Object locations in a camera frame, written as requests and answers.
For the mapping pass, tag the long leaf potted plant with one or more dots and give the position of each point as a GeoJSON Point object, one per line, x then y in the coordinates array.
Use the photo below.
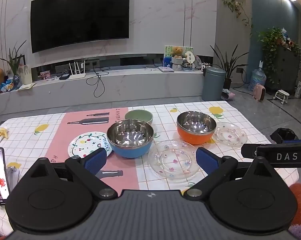
{"type": "Point", "coordinates": [227, 65]}

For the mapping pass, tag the pink heater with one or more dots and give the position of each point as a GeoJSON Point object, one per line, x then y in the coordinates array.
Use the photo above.
{"type": "Point", "coordinates": [259, 93]}

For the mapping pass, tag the white round fan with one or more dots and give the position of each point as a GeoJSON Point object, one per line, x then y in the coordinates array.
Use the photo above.
{"type": "Point", "coordinates": [191, 58]}

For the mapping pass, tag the green plant in blue vase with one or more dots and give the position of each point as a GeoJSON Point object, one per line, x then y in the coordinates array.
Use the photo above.
{"type": "Point", "coordinates": [14, 62]}

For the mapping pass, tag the decorative plate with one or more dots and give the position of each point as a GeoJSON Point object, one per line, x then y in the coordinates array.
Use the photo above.
{"type": "Point", "coordinates": [198, 62]}

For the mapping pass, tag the pink slippers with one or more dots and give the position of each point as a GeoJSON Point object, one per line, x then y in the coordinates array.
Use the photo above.
{"type": "Point", "coordinates": [228, 94]}

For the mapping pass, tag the yellow cloth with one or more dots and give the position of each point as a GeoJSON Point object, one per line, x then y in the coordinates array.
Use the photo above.
{"type": "Point", "coordinates": [0, 133]}

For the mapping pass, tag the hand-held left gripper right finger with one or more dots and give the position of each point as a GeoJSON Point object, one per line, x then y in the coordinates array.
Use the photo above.
{"type": "Point", "coordinates": [207, 160]}

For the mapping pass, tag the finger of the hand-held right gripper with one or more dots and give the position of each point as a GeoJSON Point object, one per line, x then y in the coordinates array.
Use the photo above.
{"type": "Point", "coordinates": [248, 151]}
{"type": "Point", "coordinates": [296, 142]}

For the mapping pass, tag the grey marble TV bench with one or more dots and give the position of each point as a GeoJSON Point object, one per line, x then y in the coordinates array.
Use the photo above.
{"type": "Point", "coordinates": [130, 85]}

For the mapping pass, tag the closed laptop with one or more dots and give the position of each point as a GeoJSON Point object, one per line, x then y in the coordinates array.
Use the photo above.
{"type": "Point", "coordinates": [166, 69]}

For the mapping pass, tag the hanging vine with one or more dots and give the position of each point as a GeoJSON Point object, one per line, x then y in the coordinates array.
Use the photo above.
{"type": "Point", "coordinates": [236, 7]}

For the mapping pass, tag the white painted plate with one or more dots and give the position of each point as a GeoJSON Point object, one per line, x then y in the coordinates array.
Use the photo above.
{"type": "Point", "coordinates": [83, 145]}

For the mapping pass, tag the blue water jug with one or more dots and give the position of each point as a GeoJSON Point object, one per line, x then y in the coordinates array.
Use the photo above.
{"type": "Point", "coordinates": [257, 78]}

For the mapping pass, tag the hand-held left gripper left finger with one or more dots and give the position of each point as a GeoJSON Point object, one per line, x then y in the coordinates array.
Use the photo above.
{"type": "Point", "coordinates": [96, 159]}

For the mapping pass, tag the orange steel bowl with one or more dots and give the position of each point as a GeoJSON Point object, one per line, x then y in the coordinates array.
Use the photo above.
{"type": "Point", "coordinates": [195, 137]}

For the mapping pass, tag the ivy plant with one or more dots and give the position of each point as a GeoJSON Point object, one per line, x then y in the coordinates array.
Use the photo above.
{"type": "Point", "coordinates": [269, 45]}

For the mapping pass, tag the blue snack bag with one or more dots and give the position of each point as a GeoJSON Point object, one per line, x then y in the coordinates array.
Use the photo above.
{"type": "Point", "coordinates": [7, 85]}

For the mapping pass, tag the teddy bear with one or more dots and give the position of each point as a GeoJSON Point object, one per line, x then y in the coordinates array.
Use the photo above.
{"type": "Point", "coordinates": [178, 55]}

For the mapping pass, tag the small clear glass plate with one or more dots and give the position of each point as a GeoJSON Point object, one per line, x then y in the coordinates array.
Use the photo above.
{"type": "Point", "coordinates": [230, 134]}

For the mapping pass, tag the black flat television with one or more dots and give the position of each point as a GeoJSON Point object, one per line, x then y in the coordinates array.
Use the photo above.
{"type": "Point", "coordinates": [80, 17]}

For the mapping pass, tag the large clear glass plate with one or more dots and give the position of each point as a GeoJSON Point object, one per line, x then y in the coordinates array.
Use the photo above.
{"type": "Point", "coordinates": [170, 160]}

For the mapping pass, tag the green printed card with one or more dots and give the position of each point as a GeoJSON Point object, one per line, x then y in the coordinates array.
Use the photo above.
{"type": "Point", "coordinates": [168, 55]}

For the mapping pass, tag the black bag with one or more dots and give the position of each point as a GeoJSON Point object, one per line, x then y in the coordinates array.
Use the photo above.
{"type": "Point", "coordinates": [283, 135]}

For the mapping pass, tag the orange fuzzy cloth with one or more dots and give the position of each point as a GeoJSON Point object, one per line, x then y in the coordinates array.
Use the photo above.
{"type": "Point", "coordinates": [299, 200]}

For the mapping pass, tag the loose papers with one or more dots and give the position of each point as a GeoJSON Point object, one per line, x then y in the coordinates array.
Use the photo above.
{"type": "Point", "coordinates": [26, 86]}

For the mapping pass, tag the dark grey cabinet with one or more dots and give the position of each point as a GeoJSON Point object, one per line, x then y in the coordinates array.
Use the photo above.
{"type": "Point", "coordinates": [288, 67]}

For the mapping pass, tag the small black box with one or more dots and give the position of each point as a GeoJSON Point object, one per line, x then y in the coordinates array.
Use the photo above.
{"type": "Point", "coordinates": [64, 77]}

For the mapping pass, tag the lemon print checkered tablecloth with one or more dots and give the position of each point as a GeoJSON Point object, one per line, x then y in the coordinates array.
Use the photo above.
{"type": "Point", "coordinates": [165, 120]}

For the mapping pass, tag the green ceramic bowl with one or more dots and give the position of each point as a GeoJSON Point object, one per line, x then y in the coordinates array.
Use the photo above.
{"type": "Point", "coordinates": [138, 116]}

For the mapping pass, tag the white wheeled stool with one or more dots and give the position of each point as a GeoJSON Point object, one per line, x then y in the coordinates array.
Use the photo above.
{"type": "Point", "coordinates": [282, 95]}

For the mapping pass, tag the blue steel bowl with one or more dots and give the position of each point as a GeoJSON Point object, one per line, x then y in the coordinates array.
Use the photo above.
{"type": "Point", "coordinates": [130, 150]}

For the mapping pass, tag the white router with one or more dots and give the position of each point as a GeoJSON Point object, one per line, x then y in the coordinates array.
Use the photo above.
{"type": "Point", "coordinates": [77, 74]}

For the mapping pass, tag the grey trash can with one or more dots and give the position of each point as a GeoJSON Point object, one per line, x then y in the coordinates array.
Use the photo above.
{"type": "Point", "coordinates": [213, 85]}

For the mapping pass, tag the pink photo card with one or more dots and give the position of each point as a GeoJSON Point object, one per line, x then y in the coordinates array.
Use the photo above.
{"type": "Point", "coordinates": [45, 75]}

